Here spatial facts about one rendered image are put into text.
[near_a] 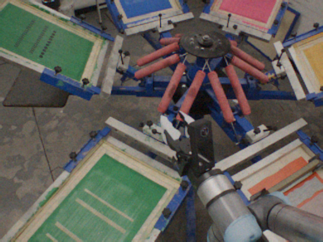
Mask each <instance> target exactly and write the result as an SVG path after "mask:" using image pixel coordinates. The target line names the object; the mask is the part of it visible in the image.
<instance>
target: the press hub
mask: <svg viewBox="0 0 323 242"><path fill-rule="evenodd" d="M180 44H181V47H182V48H183V50H185V51H186V52H188V53H189V54H190V55H193V56H196V61H195V62H192V63H190V65H191V66H192V67H191V68H190V69H189V70H188V72H187V71H186V70H185V71H184V73H183V76H186V81H187V83H179V84H178V86H177V89H176V90H175V92H176V93H177V94H173V96H172V101H173V102H174V103H175V104H176V103H178V101H179V100H180V98H181V97H182V96H183V95H184V94H185V92H186V91H187V89H188V88H189V87H191V85H192V81H193V80H194V78H195V76H196V74H197V72H198V71H202V69H203V68H204V65H205V63H206V61H205V59H204V58H206V60H207V59H209V60H208V64H209V66H210V70H211V72H212V71H213V70H212V68H211V63H210V60H211V59H215V58H219V57H222V56H224V55H226V54H227V53H229V51H230V49H231V47H232V46H231V43H230V40H229V39H228V38H226V37H225V36H224V35H223V34H222V33H219V32H215V31H212V30H202V29H197V30H191V31H189V32H186V33H185V34H184V35H182V37H181V39H180ZM210 70H209V68H208V65H207V64H206V66H205V68H204V71H203V72H204V73H205V78H204V80H203V82H202V83H201V86H200V88H199V91H198V92H197V95H196V97H195V99H194V103H195V104H194V106H193V108H192V109H191V111H190V112H189V113H190V114H189V116H190V117H191V118H192V119H193V120H200V119H202V118H203V119H204V115H208V114H211V110H210V109H209V108H208V107H207V106H206V104H205V103H213V102H214V100H213V99H212V97H210V96H209V95H208V94H207V92H206V91H205V89H210V88H212V85H211V83H210V80H209V78H208V76H207V75H208V73H210ZM214 71H216V73H217V77H219V78H228V76H227V75H226V74H225V73H224V72H223V71H222V70H221V69H219V68H217V67H216V69H215V70H214ZM221 86H222V88H223V91H224V92H225V95H226V94H227V93H228V92H229V89H230V85H227V84H221Z"/></svg>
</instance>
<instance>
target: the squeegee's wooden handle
mask: <svg viewBox="0 0 323 242"><path fill-rule="evenodd" d="M318 164H319V161H318V160H317V159H315V160H313V161H311V162H309V164H307V165H305V166H304V167H303V168H300V169H299V170H298V171H296V172H294V173H293V174H292V175H290V176H287V178H285V179H284V180H282V181H280V182H279V183H277V184H275V185H274V186H272V187H271V188H269V189H267V190H266V192H265V193H264V195H263V196H265V195H267V194H270V193H272V192H275V191H279V192H280V191H282V190H283V189H285V188H287V187H289V186H290V185H291V184H292V183H294V182H296V181H298V180H299V179H301V178H302V177H303V176H305V175H307V174H308V173H310V172H311V171H313V170H314V169H315V168H316V167H317V165H318ZM263 196H262V197H263Z"/></svg>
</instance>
